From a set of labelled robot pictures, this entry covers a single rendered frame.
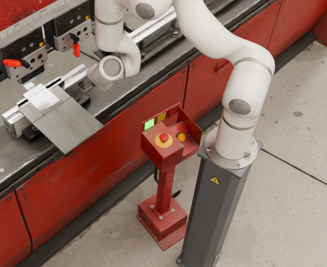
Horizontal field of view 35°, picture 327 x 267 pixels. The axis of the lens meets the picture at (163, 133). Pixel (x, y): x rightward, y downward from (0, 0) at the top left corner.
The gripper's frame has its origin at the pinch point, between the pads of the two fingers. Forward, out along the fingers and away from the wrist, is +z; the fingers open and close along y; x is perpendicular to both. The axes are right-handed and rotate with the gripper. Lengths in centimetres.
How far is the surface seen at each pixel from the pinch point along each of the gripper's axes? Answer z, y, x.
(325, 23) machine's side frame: 100, -85, -164
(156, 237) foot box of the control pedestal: 63, -79, 22
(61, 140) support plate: -13.7, -5.3, 27.1
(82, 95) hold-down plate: 7.9, -0.1, 5.7
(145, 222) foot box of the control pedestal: 67, -70, 20
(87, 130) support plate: -13.3, -9.5, 17.9
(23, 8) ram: -39, 32, 8
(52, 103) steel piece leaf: -4.0, 6.3, 18.1
